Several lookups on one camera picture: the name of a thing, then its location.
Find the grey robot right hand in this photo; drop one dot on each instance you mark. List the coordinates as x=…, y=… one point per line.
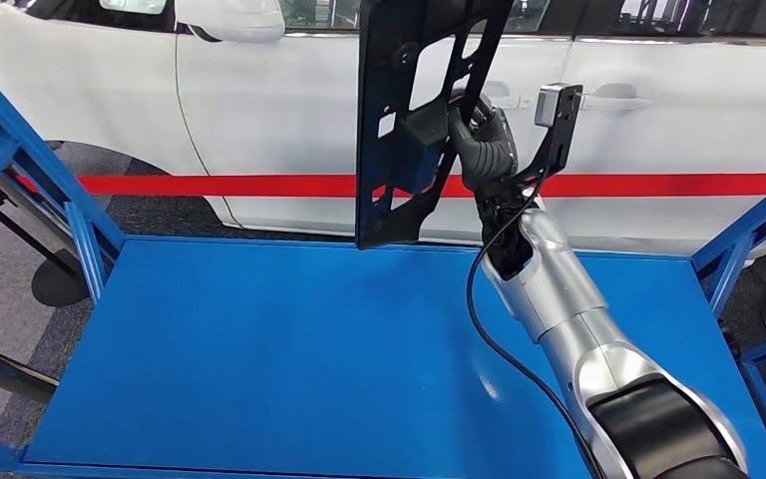
x=485, y=155

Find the black plastic licence plate frame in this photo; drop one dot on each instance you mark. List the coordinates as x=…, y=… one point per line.
x=373, y=132

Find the white car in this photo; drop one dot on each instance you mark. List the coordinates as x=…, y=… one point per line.
x=257, y=119

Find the red barrier belt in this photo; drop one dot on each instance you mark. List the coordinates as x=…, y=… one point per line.
x=224, y=185

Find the white car side mirror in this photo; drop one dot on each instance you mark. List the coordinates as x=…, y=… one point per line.
x=237, y=20

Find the chrome base stanchion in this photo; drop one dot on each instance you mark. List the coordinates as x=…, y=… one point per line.
x=6, y=373

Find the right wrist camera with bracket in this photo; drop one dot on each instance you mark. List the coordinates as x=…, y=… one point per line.
x=558, y=132

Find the grey belt stanchion post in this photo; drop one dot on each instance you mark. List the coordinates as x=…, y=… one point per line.
x=42, y=215

